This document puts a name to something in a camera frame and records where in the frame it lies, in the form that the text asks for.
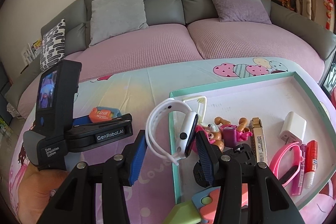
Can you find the red hanging ornament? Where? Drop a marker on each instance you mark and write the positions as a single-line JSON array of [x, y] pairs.
[[328, 6]]

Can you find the purple lighter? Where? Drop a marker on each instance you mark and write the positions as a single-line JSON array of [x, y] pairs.
[[298, 182]]

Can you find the pink sofa seat cover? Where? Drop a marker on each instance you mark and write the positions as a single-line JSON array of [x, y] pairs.
[[147, 48]]

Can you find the white lace cloth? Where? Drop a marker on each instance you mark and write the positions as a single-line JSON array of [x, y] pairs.
[[12, 109]]

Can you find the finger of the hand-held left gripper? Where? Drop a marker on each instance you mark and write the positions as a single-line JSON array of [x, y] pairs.
[[113, 120]]

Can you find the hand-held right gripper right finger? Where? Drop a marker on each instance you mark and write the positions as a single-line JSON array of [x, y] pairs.
[[206, 161]]

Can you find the brown puppy toy figure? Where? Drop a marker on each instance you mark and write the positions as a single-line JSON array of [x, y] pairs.
[[214, 134]]

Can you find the pink toy watch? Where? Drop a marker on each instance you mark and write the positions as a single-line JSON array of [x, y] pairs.
[[283, 153]]

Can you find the black cabinet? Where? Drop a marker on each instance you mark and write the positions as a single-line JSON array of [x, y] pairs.
[[3, 82]]

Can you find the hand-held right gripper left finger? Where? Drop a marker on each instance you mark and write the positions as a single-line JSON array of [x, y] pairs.
[[137, 158]]

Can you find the white magazine rack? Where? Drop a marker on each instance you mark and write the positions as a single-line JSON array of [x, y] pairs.
[[27, 54]]

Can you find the black white patterned cushion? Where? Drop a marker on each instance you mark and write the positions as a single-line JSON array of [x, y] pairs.
[[52, 43]]

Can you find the white smartwatch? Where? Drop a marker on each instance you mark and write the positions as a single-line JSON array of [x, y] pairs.
[[190, 124]]

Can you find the green printed packets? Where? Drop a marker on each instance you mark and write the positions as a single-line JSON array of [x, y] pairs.
[[4, 127]]

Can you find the gold rectangular box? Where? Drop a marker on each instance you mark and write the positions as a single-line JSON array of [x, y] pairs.
[[258, 140]]

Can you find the orange eraser packet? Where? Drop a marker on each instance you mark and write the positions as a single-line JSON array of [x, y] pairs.
[[101, 115]]

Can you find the white charger plug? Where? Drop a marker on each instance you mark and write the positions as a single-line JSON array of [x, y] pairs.
[[294, 124]]

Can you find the pink toy figurine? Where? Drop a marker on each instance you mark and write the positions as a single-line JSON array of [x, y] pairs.
[[228, 134]]

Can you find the teal cardboard box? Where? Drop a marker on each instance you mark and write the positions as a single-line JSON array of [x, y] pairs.
[[262, 92]]

